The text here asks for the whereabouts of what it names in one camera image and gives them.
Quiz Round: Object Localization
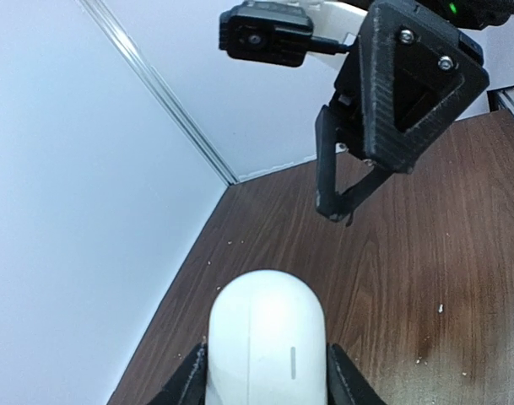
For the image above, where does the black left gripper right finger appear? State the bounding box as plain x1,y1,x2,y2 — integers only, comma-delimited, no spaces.
327,343,386,405

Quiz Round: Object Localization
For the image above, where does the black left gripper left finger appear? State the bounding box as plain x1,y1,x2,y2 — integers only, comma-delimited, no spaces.
106,342,209,405

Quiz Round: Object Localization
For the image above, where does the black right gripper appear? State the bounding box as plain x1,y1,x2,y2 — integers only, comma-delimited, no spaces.
315,1,489,226

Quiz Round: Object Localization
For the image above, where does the white oval charging case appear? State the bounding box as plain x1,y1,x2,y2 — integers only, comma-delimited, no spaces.
205,270,328,405

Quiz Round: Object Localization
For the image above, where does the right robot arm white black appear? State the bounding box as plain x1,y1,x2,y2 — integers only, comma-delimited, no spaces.
315,1,514,222

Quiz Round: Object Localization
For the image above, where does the aluminium front frame rail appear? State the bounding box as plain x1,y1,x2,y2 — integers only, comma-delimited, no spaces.
488,86,514,116

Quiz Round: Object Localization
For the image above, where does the aluminium corner post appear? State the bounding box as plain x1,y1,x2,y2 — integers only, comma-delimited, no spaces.
78,0,240,186

